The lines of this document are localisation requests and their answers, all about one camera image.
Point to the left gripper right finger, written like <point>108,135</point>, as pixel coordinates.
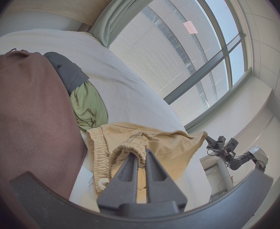
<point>163,189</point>

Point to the beige shorts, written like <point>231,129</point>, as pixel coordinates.
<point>173,149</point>

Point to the green garment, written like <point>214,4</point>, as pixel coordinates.
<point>90,106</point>

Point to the blue-green curtain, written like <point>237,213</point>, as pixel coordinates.
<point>111,23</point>

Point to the dark grey garment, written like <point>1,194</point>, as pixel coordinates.
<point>66,68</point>

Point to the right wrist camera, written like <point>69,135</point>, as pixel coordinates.
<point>222,139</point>

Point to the brown garment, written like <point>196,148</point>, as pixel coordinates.
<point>28,118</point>

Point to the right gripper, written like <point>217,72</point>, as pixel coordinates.
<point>217,149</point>

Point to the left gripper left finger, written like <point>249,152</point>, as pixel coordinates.
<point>119,189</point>

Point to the window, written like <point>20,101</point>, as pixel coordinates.
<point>168,56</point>

